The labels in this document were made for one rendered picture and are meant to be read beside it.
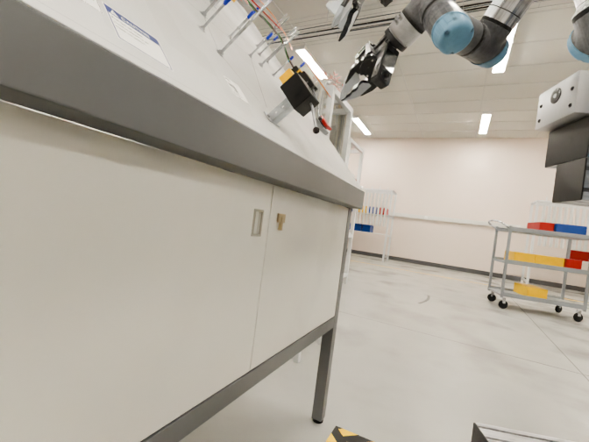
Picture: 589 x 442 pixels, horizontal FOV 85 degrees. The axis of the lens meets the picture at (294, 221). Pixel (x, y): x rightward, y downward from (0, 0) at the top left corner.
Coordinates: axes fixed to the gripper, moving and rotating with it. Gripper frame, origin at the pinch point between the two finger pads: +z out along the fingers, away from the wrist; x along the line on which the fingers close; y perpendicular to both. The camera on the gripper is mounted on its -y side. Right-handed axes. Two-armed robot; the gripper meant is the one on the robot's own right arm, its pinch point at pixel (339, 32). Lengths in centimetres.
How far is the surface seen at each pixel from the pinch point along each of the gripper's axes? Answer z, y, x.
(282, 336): 75, -35, 24
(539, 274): 54, -354, -766
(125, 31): 29, -7, 67
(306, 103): 24.1, -16.2, 34.4
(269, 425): 122, -44, -2
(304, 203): 44, -21, 18
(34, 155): 42, -14, 76
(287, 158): 35, -19, 37
